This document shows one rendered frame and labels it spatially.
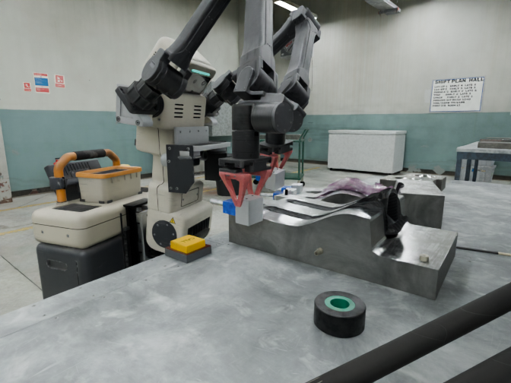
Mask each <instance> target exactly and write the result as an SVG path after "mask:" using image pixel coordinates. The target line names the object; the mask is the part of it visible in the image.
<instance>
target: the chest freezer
mask: <svg viewBox="0 0 511 383"><path fill-rule="evenodd" d="M328 132H329V133H331V134H329V138H328V168H330V170H332V168H335V169H351V170H359V171H367V172H376V173H388V174H389V175H391V174H392V173H396V172H397V173H400V171H401V170H402V169H403V160H404V152H405V134H407V131H388V130H328Z"/></svg>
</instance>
